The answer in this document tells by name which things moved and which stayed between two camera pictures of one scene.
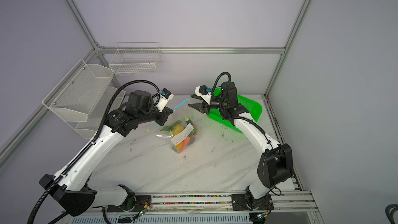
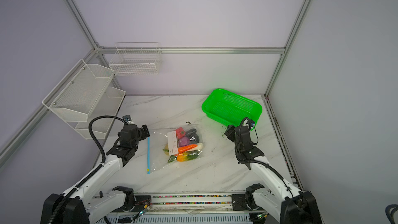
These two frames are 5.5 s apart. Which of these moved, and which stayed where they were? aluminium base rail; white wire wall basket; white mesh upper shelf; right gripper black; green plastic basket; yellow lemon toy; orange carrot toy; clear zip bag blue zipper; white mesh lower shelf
Moved: clear zip bag blue zipper; orange carrot toy; right gripper black; yellow lemon toy
Stayed: white mesh lower shelf; aluminium base rail; white mesh upper shelf; white wire wall basket; green plastic basket
